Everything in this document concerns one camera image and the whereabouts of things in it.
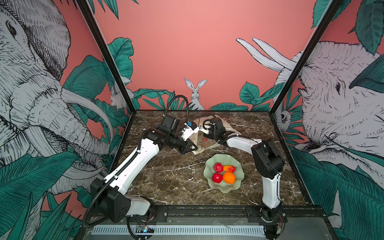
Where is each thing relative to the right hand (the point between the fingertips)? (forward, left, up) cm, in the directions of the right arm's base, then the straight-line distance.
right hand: (206, 123), depth 98 cm
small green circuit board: (-58, +30, -11) cm, 66 cm away
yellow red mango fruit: (-28, -13, -8) cm, 32 cm away
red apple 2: (-34, -6, -7) cm, 35 cm away
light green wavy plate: (-23, -12, -8) cm, 27 cm away
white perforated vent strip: (-58, +13, -12) cm, 60 cm away
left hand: (-26, +6, +13) cm, 30 cm away
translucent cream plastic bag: (-9, +2, -10) cm, 13 cm away
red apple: (-28, -7, -7) cm, 30 cm away
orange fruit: (-34, -12, -6) cm, 37 cm away
